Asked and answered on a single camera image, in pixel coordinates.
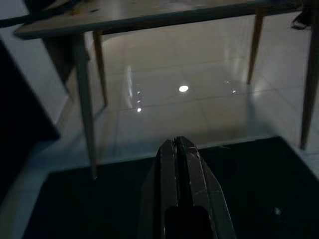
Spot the dark cabinet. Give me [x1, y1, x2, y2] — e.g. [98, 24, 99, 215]
[0, 39, 62, 200]

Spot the wooden table with tapered legs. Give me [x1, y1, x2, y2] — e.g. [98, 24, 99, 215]
[13, 0, 319, 179]

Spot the black cable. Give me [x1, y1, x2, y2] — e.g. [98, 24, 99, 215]
[0, 13, 34, 28]

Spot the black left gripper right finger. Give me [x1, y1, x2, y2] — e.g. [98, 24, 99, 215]
[175, 135, 237, 239]

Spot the black floor mat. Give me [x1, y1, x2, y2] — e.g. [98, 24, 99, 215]
[22, 135, 319, 239]

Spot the dark object on floor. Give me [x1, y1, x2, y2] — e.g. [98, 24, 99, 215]
[290, 7, 314, 30]

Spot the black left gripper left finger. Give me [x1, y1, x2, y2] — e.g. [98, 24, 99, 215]
[138, 138, 180, 239]

